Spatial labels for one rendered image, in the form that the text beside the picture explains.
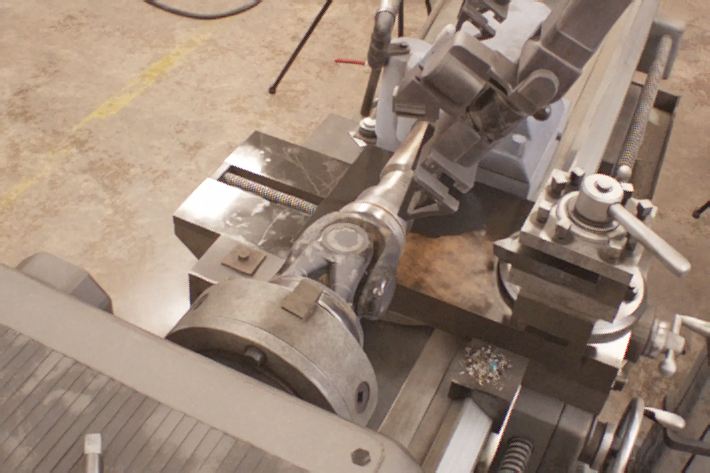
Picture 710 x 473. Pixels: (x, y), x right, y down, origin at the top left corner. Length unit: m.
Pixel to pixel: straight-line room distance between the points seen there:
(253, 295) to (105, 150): 2.28
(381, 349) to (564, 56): 0.78
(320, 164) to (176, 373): 1.02
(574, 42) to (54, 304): 0.58
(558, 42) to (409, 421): 0.64
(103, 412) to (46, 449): 0.05
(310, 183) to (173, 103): 1.83
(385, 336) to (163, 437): 0.95
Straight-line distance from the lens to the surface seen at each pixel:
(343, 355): 0.97
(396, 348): 1.60
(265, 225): 1.57
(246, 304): 0.97
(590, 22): 0.97
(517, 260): 1.28
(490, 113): 1.03
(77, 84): 3.60
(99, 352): 0.77
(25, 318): 0.81
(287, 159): 1.72
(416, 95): 1.04
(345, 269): 1.10
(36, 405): 0.74
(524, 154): 1.65
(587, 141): 1.98
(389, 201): 1.24
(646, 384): 2.70
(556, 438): 1.48
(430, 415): 1.38
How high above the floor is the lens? 1.92
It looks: 41 degrees down
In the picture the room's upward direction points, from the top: 7 degrees clockwise
